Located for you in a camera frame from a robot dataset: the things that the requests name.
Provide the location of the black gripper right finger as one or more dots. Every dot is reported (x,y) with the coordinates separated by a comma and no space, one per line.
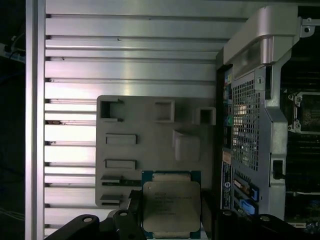
(250,227)

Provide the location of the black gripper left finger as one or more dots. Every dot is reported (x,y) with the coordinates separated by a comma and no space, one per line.
(87,228)

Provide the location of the CPU with silver top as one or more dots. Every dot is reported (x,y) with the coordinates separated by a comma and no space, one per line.
(172,200)

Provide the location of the CPU socket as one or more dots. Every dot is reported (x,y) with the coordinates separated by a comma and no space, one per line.
(310,112)

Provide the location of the green motherboard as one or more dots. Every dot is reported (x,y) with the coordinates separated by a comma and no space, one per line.
(307,217)

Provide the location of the grey plastic parts rack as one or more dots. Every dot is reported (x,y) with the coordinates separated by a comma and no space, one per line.
(150,150)

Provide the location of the open black PC case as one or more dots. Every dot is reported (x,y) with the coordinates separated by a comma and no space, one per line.
(250,112)

